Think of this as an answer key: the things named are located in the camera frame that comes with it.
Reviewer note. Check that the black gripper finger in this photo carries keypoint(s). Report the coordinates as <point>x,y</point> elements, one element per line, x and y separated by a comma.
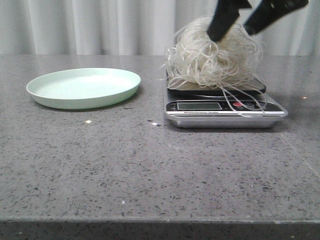
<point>226,14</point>
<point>268,12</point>

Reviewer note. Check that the white vermicelli noodle bundle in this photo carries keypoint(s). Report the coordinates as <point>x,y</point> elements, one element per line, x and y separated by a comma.
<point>224,65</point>

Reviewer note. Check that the silver black kitchen scale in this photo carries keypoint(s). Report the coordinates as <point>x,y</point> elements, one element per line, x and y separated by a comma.
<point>247,106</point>

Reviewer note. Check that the light green round plate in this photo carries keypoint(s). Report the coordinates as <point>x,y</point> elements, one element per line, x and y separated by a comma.
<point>84,88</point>

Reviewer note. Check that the white pleated curtain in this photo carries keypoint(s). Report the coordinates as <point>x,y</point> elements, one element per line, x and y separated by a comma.
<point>95,27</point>

